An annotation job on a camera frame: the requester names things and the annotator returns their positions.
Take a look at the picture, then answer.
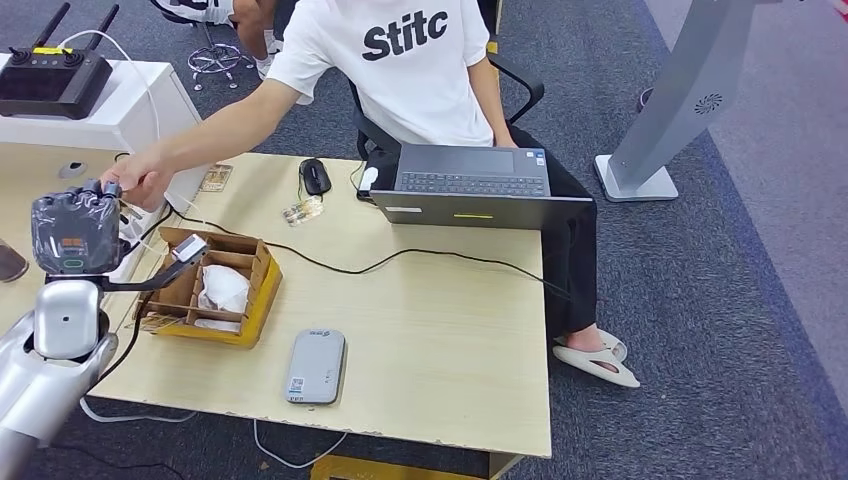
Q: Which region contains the cardboard box with dividers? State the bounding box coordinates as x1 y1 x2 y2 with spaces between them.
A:
135 225 285 351

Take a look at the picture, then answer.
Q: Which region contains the white cabinet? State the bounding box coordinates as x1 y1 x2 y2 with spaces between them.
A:
0 54 211 200

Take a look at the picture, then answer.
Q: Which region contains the person's right hand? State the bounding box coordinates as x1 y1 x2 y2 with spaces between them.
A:
99 148 176 214

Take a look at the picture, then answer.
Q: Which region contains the long black cable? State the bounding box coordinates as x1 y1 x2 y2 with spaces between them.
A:
168 204 573 301

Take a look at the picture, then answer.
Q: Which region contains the white hanging cable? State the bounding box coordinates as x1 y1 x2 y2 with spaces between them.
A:
250 418 350 471

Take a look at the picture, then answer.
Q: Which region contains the grey kiosk stand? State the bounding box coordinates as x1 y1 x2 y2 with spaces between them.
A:
593 0 761 203

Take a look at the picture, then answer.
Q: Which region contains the white crumpled cloth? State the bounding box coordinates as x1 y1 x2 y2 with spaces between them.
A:
196 262 252 317

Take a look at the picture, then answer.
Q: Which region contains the black remote controller with antennas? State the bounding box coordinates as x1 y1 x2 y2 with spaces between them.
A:
0 1 121 123

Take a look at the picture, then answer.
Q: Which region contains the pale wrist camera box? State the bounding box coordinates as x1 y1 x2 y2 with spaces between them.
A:
99 233 211 295

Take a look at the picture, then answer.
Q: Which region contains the yellow box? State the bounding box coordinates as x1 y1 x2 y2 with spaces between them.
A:
309 453 492 480

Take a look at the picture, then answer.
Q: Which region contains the white controller cable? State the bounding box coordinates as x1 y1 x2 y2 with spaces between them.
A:
57 29 164 144

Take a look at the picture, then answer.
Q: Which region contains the cream foam slipper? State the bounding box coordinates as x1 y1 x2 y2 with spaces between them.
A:
552 343 642 390
554 328 629 363

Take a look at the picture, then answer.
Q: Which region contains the person on stool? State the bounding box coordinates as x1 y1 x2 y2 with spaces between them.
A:
152 0 287 80

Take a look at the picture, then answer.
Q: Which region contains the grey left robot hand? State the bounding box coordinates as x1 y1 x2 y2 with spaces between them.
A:
30 179 132 277

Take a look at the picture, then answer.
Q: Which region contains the patterned card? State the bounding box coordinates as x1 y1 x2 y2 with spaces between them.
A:
197 162 234 195
125 311 187 335
280 195 327 229

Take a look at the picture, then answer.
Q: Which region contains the dark grey laptop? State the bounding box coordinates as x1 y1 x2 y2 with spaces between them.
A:
368 142 596 232

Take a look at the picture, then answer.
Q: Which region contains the black computer mouse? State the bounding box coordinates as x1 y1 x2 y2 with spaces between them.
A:
298 156 333 198

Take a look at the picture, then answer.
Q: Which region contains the black office chair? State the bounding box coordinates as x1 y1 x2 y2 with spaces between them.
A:
348 50 547 161

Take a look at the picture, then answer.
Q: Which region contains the chrome stool base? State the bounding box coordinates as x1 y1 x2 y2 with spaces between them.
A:
186 26 257 93

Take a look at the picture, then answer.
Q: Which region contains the black camera cable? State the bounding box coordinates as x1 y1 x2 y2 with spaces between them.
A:
88 291 156 393

